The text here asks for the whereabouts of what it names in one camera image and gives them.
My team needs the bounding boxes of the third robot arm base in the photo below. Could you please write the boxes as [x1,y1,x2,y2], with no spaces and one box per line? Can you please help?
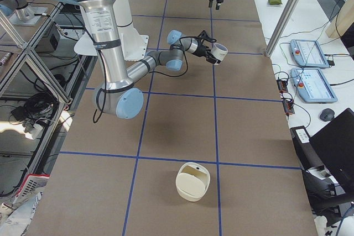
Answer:
[1,0,48,26]

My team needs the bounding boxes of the black computer mouse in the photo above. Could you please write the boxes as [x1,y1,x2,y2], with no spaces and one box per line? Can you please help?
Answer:
[319,108,335,122]

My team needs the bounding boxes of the grey teach pendant near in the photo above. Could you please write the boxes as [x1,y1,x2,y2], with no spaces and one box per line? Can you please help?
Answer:
[290,67,338,103]

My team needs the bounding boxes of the grey teach pendant far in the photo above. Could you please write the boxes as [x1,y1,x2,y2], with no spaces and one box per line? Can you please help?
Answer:
[290,39,329,69]

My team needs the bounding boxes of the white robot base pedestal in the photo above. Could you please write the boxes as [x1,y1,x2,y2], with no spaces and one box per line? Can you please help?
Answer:
[74,0,149,61]

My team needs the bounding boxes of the black box with label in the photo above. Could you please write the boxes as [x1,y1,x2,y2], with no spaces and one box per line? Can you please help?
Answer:
[290,125,326,170]

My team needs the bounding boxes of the white mug with handle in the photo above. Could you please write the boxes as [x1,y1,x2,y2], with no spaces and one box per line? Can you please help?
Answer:
[211,43,228,65]

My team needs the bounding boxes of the white basket with handle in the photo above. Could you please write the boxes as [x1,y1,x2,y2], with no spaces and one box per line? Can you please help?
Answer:
[175,162,211,202]

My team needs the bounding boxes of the orange black usb hub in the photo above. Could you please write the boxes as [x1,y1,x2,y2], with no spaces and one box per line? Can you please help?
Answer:
[276,79,288,93]
[283,99,295,116]

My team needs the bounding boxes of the green cloth bundle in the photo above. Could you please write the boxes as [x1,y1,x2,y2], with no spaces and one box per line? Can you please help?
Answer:
[268,0,283,6]

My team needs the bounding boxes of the black laptop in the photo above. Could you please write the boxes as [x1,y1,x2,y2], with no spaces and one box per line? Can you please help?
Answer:
[310,108,353,192]

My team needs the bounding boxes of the grey teach pendant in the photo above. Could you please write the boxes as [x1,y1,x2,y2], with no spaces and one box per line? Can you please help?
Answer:
[290,39,329,69]
[290,67,338,103]

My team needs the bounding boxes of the aluminium frame post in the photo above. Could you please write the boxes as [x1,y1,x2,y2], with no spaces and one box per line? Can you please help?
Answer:
[264,0,299,57]

